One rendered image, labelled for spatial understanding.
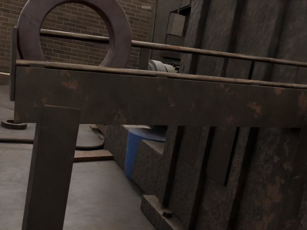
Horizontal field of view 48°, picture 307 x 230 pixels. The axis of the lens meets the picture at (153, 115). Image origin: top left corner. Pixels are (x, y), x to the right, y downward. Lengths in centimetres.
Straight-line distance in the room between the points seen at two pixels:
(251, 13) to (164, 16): 455
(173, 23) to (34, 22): 459
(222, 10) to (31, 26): 89
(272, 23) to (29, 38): 71
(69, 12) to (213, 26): 554
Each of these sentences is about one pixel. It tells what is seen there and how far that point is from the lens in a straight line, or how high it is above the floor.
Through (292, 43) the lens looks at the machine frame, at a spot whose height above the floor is 78.
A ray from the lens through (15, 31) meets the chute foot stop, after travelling 55.
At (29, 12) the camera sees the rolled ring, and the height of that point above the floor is 70.
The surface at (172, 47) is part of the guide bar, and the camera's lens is 71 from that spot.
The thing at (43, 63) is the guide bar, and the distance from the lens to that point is 55.
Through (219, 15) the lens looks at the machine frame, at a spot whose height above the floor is 88.
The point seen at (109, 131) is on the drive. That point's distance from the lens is 238.
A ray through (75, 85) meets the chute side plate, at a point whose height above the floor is 60.
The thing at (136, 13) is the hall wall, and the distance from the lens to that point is 712.
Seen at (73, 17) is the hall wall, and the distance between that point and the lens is 678.
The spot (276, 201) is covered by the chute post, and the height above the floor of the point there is 40.
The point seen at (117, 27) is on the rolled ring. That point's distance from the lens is 60.
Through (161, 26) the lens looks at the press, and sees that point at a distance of 570.
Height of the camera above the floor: 66
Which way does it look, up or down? 8 degrees down
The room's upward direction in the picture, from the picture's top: 11 degrees clockwise
